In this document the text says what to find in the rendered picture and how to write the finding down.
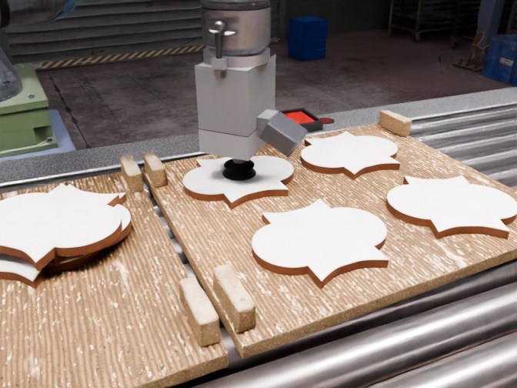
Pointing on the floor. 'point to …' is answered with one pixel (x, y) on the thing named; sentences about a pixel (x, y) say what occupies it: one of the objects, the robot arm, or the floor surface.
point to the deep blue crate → (501, 59)
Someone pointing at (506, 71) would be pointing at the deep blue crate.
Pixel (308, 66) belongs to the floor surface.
